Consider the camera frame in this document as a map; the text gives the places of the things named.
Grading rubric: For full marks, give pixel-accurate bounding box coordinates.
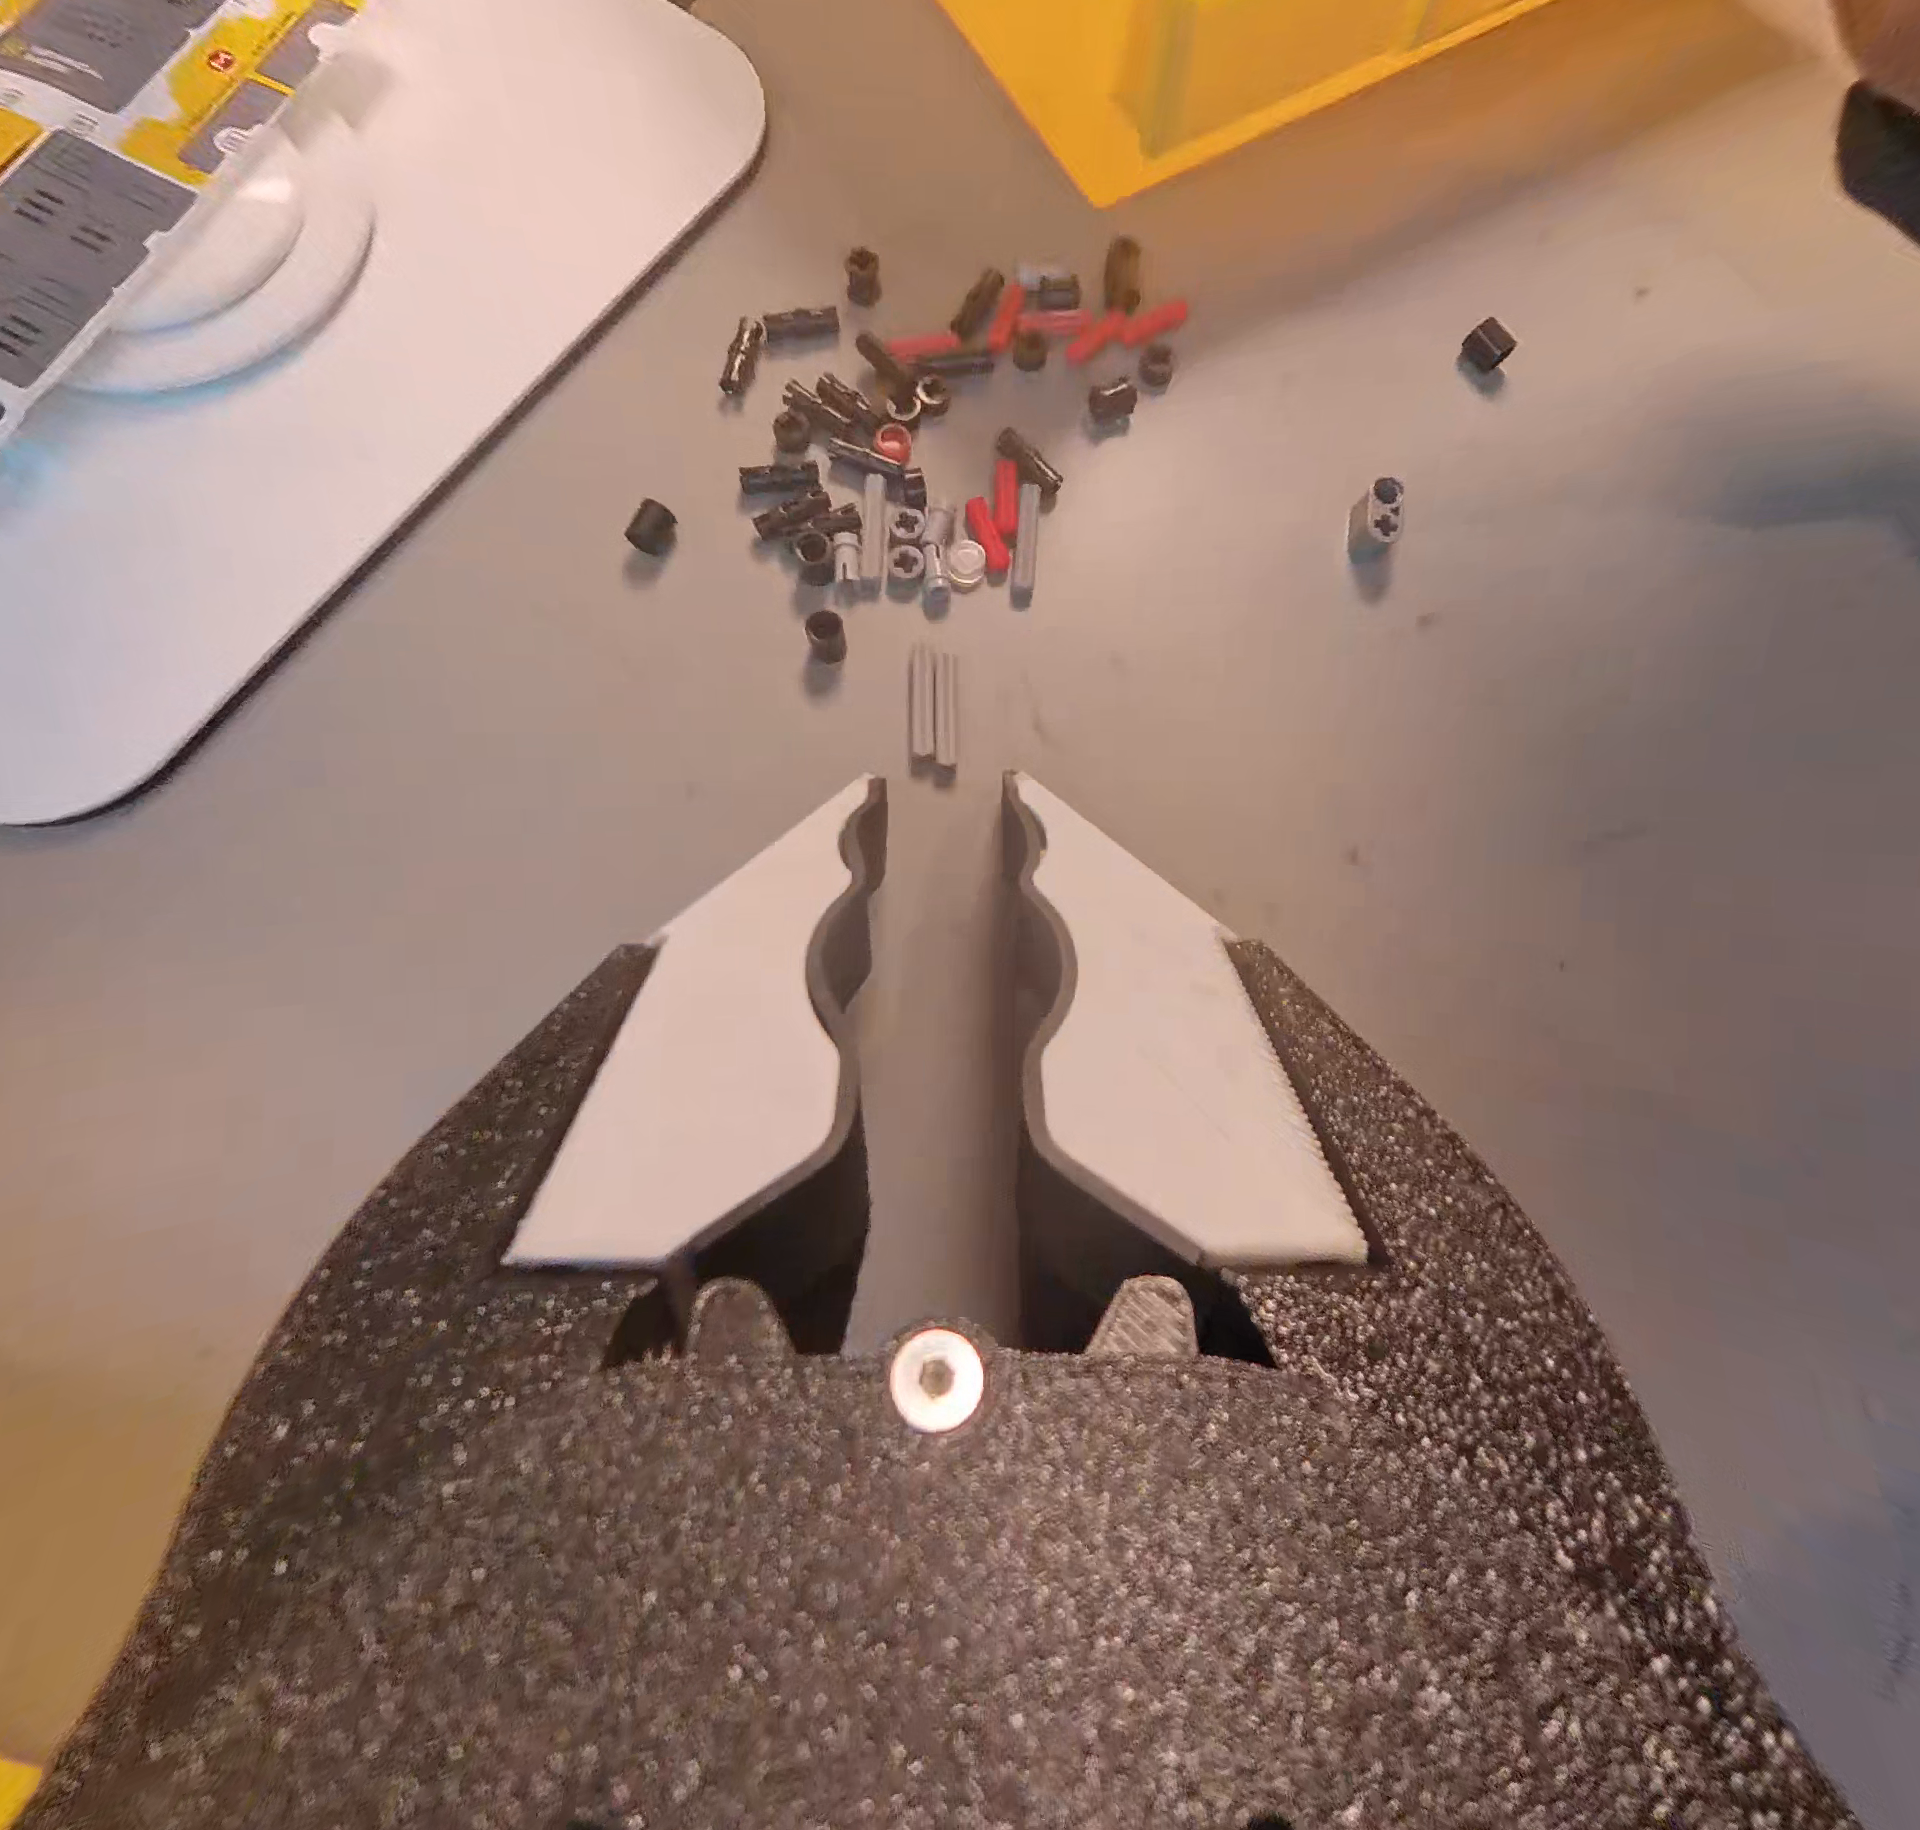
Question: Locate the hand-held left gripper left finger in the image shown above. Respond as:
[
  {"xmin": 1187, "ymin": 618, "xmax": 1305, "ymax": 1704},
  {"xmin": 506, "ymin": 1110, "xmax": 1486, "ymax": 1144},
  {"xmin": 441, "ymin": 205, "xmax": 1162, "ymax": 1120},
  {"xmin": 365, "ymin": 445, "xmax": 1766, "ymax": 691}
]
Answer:
[{"xmin": 502, "ymin": 772, "xmax": 890, "ymax": 1268}]

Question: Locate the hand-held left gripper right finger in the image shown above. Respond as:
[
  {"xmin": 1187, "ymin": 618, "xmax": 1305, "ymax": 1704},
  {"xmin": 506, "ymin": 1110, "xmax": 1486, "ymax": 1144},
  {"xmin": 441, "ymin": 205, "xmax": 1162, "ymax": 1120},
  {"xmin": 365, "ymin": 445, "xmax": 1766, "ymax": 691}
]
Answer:
[{"xmin": 997, "ymin": 768, "xmax": 1374, "ymax": 1268}]

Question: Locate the pile of black red pins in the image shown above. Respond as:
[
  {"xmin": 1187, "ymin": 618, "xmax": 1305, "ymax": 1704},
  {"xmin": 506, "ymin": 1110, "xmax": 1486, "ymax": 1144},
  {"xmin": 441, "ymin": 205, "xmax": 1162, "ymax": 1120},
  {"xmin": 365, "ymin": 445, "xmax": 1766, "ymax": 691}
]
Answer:
[{"xmin": 718, "ymin": 237, "xmax": 1194, "ymax": 614}]

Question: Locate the yellow grey sticker sheet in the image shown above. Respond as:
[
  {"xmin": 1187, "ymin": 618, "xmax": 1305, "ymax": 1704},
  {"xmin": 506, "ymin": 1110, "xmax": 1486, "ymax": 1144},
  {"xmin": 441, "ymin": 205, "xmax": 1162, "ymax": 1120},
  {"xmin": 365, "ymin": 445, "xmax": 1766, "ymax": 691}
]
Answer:
[{"xmin": 0, "ymin": 0, "xmax": 369, "ymax": 437}]

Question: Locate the white stand base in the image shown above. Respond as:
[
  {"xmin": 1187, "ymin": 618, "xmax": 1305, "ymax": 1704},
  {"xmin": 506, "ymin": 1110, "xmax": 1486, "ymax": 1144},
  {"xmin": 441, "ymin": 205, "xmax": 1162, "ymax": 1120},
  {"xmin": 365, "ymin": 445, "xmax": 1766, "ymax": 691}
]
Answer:
[{"xmin": 0, "ymin": 0, "xmax": 769, "ymax": 827}]

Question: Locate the grey desk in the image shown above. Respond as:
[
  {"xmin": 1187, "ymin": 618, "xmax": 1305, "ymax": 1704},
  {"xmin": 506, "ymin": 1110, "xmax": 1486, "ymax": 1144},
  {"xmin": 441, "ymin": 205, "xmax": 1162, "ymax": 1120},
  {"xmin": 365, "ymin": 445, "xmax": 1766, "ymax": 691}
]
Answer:
[{"xmin": 0, "ymin": 0, "xmax": 1920, "ymax": 1830}]

